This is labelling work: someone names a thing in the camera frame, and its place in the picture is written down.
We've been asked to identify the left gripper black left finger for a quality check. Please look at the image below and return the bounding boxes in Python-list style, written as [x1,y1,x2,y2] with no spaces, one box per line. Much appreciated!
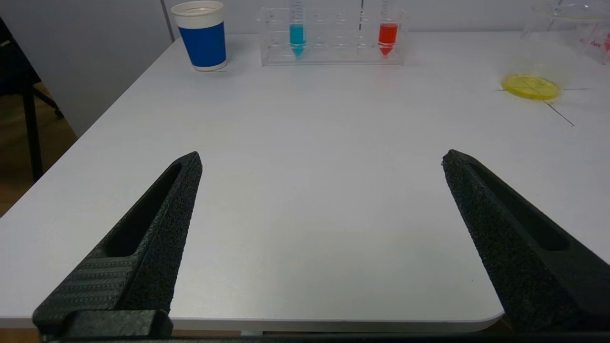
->
[32,151,203,341]

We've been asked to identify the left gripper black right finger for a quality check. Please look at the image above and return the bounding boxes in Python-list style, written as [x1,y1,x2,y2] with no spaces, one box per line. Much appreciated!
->
[441,149,610,334]

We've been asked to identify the clear glass beaker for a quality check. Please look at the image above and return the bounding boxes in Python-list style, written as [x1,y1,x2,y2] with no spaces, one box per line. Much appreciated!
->
[500,0,610,101]

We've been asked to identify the test tube with blue liquid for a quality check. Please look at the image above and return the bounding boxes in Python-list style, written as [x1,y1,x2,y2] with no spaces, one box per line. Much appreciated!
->
[288,0,306,59]

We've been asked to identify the blue white paper cup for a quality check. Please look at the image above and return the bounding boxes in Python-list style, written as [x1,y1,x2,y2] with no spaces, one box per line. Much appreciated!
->
[171,0,228,72]

